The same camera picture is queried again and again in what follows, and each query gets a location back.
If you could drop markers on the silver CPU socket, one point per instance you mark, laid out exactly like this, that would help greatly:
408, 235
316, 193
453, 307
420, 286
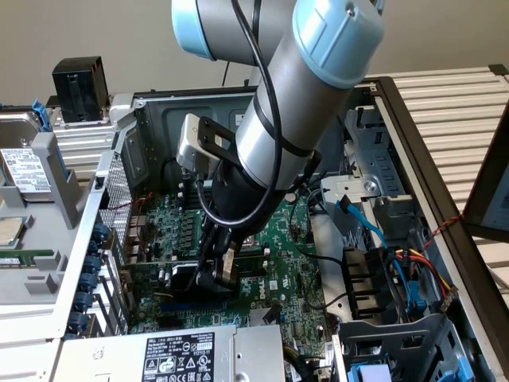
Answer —
254, 242

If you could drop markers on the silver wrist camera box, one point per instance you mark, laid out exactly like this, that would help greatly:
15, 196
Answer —
191, 139

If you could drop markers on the black-shrouded graphics card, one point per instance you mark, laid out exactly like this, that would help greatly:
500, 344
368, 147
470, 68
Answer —
183, 278

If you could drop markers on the RAM slot with white latches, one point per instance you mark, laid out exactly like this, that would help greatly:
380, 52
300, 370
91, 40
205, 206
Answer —
189, 187
265, 251
265, 263
189, 197

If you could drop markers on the grey metal disk cage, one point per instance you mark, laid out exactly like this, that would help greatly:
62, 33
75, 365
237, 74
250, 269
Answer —
378, 167

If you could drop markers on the black table end cap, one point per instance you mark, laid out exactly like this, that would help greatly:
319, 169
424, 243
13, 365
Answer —
499, 71

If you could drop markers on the silver CPU chip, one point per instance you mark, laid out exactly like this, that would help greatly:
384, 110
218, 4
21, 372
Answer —
10, 232

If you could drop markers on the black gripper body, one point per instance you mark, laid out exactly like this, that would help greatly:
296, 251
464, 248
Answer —
234, 199

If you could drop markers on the grey printed parts rack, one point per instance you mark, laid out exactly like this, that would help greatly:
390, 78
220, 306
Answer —
59, 207

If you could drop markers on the silver hard disk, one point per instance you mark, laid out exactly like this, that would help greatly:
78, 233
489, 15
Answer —
20, 167

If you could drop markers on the grey disk bay blue tabs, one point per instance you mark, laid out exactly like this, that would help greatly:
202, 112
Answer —
397, 334

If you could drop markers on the blue expansion slot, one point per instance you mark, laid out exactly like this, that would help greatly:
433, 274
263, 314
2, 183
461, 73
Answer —
191, 307

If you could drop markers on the silver coin battery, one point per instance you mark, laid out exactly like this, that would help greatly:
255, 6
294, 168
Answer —
292, 196

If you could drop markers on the black plastic box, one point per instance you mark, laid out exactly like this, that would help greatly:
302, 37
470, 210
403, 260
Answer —
75, 87

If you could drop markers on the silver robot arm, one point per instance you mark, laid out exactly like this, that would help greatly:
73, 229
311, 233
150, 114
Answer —
286, 99

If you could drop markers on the black framed panel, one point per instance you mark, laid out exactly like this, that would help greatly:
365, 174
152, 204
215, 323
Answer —
489, 191

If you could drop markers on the black plastic shroud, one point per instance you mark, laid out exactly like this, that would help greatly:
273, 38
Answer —
366, 278

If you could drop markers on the silver chipset heat sink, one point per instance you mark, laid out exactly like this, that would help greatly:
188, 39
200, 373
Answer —
256, 318

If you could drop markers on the green motherboard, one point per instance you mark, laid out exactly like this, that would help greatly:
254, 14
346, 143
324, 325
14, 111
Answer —
286, 254

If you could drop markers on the open grey PC case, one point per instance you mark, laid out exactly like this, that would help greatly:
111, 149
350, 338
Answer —
159, 119

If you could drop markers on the grey power supply unit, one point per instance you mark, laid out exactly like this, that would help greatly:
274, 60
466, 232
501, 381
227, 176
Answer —
119, 358

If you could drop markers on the silver drive bracket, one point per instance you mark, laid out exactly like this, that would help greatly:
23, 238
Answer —
354, 187

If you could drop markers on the blue disk carrier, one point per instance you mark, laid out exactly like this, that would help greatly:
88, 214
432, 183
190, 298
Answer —
40, 115

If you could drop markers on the short black expansion slot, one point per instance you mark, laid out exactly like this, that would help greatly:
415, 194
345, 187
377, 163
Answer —
167, 322

